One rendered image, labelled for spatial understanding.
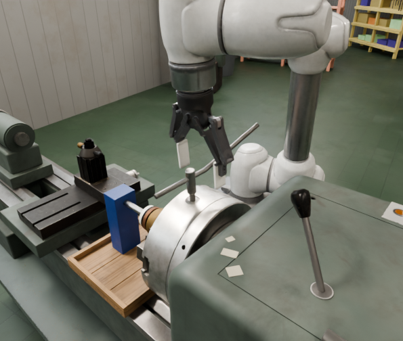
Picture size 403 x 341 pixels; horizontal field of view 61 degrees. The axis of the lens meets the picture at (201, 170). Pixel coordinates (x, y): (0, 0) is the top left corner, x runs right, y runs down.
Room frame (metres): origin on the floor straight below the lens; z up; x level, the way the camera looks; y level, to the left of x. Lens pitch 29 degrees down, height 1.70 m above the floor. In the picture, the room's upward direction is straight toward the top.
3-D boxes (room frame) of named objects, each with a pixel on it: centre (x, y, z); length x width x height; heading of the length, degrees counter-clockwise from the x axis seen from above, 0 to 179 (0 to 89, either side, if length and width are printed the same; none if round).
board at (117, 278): (0.86, 0.21, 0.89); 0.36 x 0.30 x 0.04; 138
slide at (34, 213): (1.11, 0.46, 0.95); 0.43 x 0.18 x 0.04; 138
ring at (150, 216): (0.78, 0.12, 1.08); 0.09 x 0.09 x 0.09; 48
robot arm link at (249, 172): (1.32, -0.22, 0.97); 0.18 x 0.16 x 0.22; 68
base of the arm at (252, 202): (1.34, -0.20, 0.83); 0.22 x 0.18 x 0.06; 57
